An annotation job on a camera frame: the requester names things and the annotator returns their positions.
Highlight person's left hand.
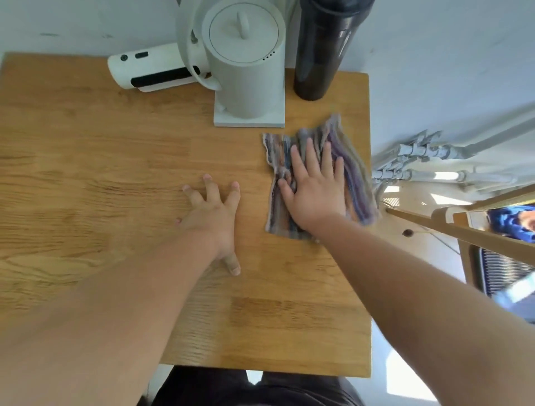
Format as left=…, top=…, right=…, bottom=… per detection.
left=175, top=174, right=242, bottom=277

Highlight person's right hand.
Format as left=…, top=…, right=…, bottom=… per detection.
left=277, top=137, right=348, bottom=233

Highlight striped cleaning cloth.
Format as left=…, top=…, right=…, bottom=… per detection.
left=262, top=113, right=380, bottom=241

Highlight person's right forearm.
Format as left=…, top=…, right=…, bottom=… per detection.
left=311, top=213, right=535, bottom=406

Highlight person's left forearm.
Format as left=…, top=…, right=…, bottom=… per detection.
left=0, top=228, right=222, bottom=406

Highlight white radiator pipes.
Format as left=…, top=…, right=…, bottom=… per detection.
left=371, top=107, right=535, bottom=206

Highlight white cylinder appliance square base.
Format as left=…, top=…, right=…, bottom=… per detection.
left=175, top=0, right=298, bottom=128

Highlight plain wooden chair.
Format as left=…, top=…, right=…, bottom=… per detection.
left=384, top=186, right=535, bottom=289

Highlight black bottle orange cap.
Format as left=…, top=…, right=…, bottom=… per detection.
left=292, top=0, right=376, bottom=102

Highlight black shorts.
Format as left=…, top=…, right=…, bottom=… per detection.
left=138, top=366, right=367, bottom=406

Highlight white oblong device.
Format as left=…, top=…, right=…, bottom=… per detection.
left=107, top=41, right=210, bottom=93

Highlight blue item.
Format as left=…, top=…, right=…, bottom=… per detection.
left=487, top=205, right=535, bottom=244

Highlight black ridged tray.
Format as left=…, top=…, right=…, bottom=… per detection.
left=468, top=244, right=535, bottom=325

